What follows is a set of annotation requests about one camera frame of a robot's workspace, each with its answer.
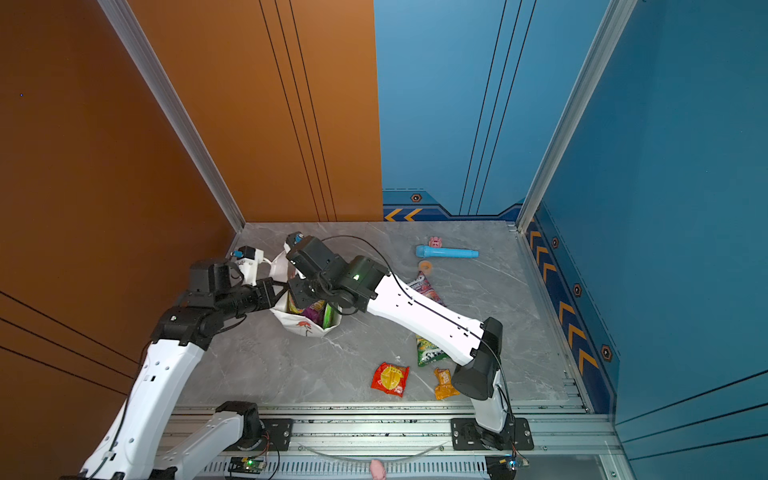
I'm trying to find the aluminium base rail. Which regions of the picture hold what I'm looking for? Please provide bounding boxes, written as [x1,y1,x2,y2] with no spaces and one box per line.
[155,401,631,480]

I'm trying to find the pink object on rail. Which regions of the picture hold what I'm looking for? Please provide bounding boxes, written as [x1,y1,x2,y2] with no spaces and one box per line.
[369,459,387,480]

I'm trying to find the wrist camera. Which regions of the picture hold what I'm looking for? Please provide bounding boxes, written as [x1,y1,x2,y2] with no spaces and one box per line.
[232,246,266,286]
[285,231,304,251]

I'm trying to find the white floral paper bag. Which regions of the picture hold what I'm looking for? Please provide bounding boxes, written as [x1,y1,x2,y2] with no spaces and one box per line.
[269,252,342,338]

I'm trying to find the purple pink candy bag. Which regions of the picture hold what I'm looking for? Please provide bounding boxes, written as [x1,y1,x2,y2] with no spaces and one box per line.
[409,271,444,305]

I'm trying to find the orange Fox's candy bag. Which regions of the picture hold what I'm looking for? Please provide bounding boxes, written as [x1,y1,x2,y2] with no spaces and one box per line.
[287,294,304,315]

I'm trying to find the red yellow snack packet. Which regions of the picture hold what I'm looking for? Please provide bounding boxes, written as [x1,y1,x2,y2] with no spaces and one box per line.
[371,362,410,398]

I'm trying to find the blue toy microphone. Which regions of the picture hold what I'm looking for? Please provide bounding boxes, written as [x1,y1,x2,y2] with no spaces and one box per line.
[415,245,479,259]

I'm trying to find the aluminium corner post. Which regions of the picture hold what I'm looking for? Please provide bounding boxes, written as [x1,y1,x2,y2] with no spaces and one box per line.
[98,0,246,233]
[515,0,638,234]

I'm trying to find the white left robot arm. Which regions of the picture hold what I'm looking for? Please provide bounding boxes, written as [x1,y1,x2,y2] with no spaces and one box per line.
[76,257,280,479]

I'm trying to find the small orange round cookie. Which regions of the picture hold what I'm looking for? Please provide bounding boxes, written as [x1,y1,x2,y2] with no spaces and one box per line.
[418,260,433,275]

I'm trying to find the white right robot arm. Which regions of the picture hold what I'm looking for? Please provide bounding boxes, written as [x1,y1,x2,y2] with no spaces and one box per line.
[284,232,514,451]

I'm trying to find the green lemon candy bag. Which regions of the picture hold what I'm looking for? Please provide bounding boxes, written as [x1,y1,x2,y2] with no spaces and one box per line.
[416,337,449,367]

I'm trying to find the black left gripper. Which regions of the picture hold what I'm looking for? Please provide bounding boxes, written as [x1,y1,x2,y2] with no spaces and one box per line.
[217,277,287,323]

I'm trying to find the aluminium corner post right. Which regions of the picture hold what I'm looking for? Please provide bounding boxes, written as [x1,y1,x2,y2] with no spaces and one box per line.
[515,0,638,234]

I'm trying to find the orange snack packet left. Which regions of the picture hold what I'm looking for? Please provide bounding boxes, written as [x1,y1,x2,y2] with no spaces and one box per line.
[434,368,460,401]

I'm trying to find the purple grape candy bag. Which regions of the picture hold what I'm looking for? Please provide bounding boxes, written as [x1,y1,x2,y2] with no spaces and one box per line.
[302,306,325,324]

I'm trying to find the circuit board right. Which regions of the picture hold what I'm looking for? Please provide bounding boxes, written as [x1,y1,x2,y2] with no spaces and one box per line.
[485,455,530,480]

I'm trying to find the green circuit board left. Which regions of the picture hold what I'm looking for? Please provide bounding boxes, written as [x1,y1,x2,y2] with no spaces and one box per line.
[227,457,267,475]

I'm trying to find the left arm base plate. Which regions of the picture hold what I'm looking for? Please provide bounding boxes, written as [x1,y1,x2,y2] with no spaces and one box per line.
[237,418,294,453]

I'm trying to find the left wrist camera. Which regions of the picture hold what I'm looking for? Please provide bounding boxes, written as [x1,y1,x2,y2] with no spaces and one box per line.
[232,246,266,286]

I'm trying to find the green Lays chips bag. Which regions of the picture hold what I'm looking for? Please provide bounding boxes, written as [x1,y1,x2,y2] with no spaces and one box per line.
[322,303,336,330]

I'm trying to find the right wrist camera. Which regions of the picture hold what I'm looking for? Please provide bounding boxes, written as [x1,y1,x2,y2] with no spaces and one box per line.
[285,231,304,251]

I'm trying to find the aluminium corner post left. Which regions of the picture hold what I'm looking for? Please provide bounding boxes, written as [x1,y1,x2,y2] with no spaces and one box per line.
[98,0,246,233]

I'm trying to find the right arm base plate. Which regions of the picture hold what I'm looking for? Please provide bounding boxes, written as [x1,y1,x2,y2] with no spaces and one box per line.
[450,417,535,451]

